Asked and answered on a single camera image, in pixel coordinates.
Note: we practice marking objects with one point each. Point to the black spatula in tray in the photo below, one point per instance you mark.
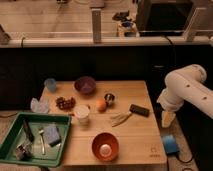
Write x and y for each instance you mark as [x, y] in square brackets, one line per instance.
[28, 131]

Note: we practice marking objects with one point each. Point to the red grape bunch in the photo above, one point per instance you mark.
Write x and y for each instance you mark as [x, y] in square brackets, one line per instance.
[65, 104]

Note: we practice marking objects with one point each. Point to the blue sponge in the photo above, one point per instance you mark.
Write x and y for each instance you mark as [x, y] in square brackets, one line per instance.
[52, 135]

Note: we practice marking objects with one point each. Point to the small metal cup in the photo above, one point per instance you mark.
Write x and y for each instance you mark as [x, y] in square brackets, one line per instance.
[109, 99]

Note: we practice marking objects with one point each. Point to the blue tape roll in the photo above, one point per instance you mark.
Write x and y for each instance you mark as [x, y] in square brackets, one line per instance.
[170, 145]

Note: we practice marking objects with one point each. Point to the purple bowl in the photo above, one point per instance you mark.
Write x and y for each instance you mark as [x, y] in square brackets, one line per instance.
[85, 85]

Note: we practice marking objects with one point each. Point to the crumpled foil wrapper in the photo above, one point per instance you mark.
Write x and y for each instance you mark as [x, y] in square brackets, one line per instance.
[23, 151]

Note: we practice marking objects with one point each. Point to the orange bowl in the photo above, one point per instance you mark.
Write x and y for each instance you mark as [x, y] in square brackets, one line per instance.
[105, 147]

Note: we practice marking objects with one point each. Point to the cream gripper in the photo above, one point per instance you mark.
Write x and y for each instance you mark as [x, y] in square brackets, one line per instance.
[167, 118]

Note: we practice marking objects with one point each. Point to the grey metal post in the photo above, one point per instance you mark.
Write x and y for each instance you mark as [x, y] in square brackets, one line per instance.
[96, 25]

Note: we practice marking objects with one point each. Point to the white plastic spoon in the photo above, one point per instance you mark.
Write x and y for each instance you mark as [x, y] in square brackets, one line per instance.
[41, 132]

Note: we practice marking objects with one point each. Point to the green plastic tray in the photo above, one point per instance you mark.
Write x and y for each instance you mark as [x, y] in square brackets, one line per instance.
[16, 136]

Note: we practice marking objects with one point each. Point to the black monitor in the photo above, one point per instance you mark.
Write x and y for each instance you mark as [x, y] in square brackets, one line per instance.
[162, 17]

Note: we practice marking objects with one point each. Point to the orange apple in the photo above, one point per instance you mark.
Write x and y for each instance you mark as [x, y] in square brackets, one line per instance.
[101, 105]

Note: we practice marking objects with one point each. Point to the crumpled clear plastic bag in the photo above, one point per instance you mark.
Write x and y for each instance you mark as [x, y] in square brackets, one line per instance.
[39, 106]

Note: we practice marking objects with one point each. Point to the blue plastic cup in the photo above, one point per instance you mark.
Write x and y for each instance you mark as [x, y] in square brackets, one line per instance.
[50, 84]

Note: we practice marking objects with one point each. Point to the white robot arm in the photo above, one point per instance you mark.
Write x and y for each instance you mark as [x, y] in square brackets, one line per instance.
[185, 84]

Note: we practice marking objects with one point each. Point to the white paper cup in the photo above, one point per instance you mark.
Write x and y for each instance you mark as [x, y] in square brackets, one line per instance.
[81, 112]

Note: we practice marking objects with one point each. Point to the wooden box with items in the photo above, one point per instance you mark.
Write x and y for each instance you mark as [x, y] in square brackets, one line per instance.
[127, 29]

